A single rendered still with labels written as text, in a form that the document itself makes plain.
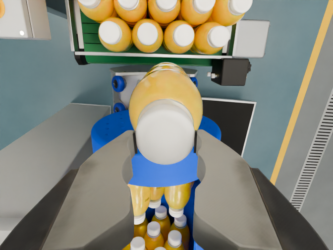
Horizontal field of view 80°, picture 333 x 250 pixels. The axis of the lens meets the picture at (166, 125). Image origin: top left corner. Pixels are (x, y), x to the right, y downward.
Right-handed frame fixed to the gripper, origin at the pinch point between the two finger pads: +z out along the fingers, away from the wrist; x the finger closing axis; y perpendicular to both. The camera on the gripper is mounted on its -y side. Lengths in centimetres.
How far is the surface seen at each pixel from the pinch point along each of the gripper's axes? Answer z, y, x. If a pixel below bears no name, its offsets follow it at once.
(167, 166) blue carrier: 14.7, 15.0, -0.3
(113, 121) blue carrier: 29.1, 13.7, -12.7
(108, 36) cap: 29.7, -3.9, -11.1
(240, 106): 125, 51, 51
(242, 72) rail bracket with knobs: 41.3, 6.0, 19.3
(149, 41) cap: 30.3, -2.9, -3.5
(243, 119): 124, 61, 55
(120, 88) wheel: 39.7, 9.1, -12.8
